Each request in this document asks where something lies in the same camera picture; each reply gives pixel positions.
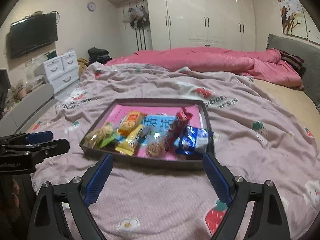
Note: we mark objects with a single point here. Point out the white drawer cabinet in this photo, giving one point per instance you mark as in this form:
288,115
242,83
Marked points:
60,71

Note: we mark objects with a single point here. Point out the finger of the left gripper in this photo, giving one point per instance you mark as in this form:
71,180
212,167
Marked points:
52,149
27,138

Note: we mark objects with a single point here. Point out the grey bed footboard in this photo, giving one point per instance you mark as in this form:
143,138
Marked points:
28,110

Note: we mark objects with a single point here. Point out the red snack packet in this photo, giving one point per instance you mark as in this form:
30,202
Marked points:
176,127

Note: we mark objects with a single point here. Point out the round cookie clear wrapper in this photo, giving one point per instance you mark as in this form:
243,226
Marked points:
155,145

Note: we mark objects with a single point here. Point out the green yellow snack packet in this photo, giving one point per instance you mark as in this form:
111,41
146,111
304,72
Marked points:
108,138

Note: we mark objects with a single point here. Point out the tree wall painting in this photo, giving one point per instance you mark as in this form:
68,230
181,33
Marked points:
297,22

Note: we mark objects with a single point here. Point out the round wall clock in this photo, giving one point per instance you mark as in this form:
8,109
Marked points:
91,6

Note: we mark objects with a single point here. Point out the grey shallow tray box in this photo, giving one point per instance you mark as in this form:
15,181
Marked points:
169,160

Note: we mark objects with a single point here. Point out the black wall television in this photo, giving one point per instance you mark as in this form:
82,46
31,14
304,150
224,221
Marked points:
30,34

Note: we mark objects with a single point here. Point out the blue foil snack packet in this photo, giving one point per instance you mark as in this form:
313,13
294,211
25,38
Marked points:
194,141

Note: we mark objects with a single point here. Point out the dark clothes pile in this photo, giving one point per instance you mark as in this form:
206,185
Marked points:
98,55

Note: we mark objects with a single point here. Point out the yellow long snack packet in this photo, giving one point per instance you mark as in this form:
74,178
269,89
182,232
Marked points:
128,146

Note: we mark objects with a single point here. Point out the pink Chinese children's book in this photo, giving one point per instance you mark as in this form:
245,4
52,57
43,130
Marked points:
158,118

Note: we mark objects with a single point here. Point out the yellow orange snack packet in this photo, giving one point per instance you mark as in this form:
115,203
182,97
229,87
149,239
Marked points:
130,122

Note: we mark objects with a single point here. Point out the white wardrobe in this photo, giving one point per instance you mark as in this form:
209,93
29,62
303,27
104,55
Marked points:
228,24

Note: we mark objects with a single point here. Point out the hot pink quilt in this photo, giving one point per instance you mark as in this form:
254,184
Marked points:
262,65

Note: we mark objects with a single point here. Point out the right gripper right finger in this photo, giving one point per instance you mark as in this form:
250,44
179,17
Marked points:
268,219

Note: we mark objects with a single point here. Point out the dark striped pillow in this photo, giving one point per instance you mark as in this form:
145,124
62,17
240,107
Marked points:
294,61

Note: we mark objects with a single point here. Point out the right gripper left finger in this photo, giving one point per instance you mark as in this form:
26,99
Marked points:
48,220

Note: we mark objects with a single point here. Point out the grey padded headboard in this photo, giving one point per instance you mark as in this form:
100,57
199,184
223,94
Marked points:
304,59

